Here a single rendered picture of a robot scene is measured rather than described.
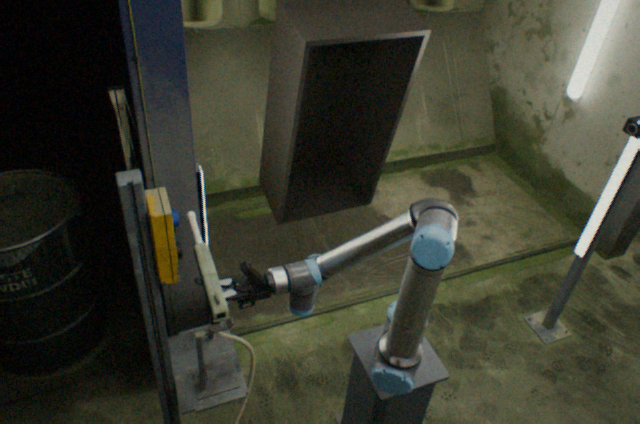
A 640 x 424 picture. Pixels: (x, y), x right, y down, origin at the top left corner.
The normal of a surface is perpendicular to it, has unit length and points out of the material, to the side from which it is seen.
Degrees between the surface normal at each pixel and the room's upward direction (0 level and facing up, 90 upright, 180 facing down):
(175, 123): 90
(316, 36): 12
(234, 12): 90
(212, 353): 0
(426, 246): 83
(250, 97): 57
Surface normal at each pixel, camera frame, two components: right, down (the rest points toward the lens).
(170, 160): 0.37, 0.57
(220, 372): 0.07, -0.80
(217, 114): 0.35, 0.04
